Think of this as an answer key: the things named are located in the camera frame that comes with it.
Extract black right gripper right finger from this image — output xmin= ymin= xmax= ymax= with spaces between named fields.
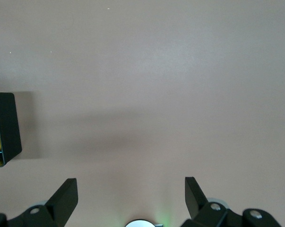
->
xmin=181 ymin=176 xmax=284 ymax=227

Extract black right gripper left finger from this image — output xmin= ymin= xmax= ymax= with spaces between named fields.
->
xmin=0 ymin=178 xmax=78 ymax=227

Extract black rectangular plastic box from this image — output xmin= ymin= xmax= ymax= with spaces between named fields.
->
xmin=0 ymin=91 xmax=23 ymax=168

